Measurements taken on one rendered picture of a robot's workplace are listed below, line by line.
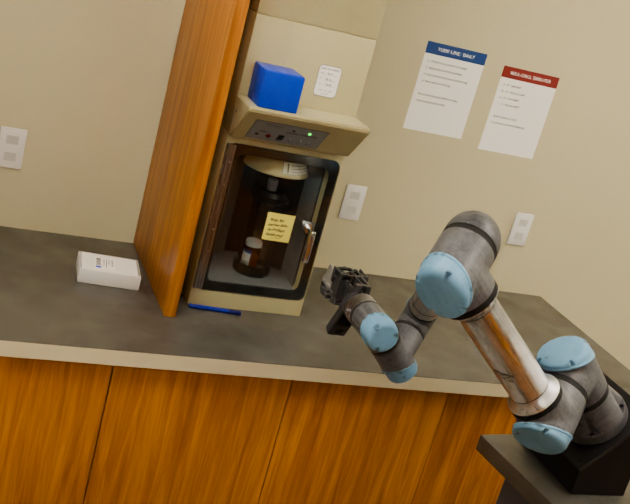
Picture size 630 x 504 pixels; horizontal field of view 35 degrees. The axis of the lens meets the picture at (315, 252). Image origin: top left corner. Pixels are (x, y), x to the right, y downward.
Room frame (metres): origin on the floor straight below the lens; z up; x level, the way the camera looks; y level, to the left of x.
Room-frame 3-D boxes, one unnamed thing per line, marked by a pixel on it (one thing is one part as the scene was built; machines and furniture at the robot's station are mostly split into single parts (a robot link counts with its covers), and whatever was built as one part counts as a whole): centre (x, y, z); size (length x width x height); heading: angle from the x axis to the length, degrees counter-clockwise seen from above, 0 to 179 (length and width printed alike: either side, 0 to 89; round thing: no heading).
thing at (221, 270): (2.49, 0.14, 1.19); 0.30 x 0.01 x 0.40; 114
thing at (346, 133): (2.44, 0.12, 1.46); 0.32 x 0.11 x 0.10; 114
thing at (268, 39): (2.61, 0.19, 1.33); 0.32 x 0.25 x 0.77; 114
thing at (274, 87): (2.41, 0.20, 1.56); 0.10 x 0.10 x 0.09; 24
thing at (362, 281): (2.20, -0.11, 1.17); 0.12 x 0.08 x 0.09; 24
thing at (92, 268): (2.46, 0.51, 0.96); 0.16 x 0.12 x 0.04; 109
